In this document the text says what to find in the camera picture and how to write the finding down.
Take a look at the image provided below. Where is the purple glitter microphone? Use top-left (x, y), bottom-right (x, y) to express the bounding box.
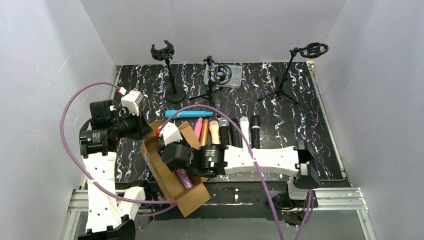
top-left (176, 169), bottom-right (194, 190)

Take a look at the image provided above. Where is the gold microphone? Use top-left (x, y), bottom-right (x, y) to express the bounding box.
top-left (199, 119), bottom-right (210, 146)

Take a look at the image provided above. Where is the pink microphone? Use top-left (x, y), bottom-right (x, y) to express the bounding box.
top-left (194, 117), bottom-right (203, 139)

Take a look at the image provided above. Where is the turquoise blue microphone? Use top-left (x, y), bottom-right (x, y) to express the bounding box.
top-left (165, 109), bottom-right (214, 119)

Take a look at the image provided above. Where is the brown cardboard box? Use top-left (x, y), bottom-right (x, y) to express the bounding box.
top-left (140, 119), bottom-right (211, 217)

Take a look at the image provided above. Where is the beige microphone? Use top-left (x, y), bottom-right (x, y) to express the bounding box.
top-left (209, 120), bottom-right (220, 144)

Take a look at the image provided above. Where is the black glitter silver-mesh microphone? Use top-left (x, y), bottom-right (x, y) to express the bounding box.
top-left (218, 117), bottom-right (230, 145)

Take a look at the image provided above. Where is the black round-base microphone stand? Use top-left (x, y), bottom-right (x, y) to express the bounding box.
top-left (150, 40), bottom-right (186, 104)

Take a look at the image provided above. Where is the black orange-tipped microphone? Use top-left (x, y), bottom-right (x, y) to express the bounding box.
top-left (229, 124), bottom-right (243, 148)

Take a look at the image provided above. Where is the white microphone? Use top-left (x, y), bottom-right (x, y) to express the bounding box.
top-left (239, 116), bottom-right (250, 149)

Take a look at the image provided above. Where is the black white-banded microphone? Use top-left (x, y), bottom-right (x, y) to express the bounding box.
top-left (250, 114), bottom-right (261, 149)

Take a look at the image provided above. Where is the black tripod microphone stand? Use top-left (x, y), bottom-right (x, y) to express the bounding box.
top-left (257, 42), bottom-right (329, 106)
top-left (188, 55), bottom-right (232, 107)

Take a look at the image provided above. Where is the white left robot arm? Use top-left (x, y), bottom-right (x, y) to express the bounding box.
top-left (78, 100), bottom-right (152, 240)

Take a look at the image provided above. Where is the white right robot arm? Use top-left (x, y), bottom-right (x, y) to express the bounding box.
top-left (158, 140), bottom-right (320, 201)

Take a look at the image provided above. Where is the clear plastic organizer box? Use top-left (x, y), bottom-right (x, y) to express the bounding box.
top-left (203, 64), bottom-right (243, 89)

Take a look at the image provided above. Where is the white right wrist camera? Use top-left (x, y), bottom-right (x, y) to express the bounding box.
top-left (158, 122), bottom-right (183, 146)

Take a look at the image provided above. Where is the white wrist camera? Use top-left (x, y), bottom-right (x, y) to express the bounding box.
top-left (158, 122), bottom-right (183, 146)
top-left (121, 90), bottom-right (144, 117)

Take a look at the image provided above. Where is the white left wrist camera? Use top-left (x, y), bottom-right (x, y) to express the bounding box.
top-left (121, 90), bottom-right (144, 117)

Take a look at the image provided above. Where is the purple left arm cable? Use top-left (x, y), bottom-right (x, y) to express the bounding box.
top-left (59, 81), bottom-right (178, 231)

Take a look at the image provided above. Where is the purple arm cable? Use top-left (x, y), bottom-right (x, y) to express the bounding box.
top-left (59, 81), bottom-right (178, 231)
top-left (155, 104), bottom-right (316, 240)

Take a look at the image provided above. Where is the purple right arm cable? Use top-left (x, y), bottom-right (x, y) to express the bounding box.
top-left (155, 104), bottom-right (316, 240)

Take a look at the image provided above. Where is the aluminium frame rail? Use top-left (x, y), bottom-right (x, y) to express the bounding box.
top-left (62, 187), bottom-right (377, 240)

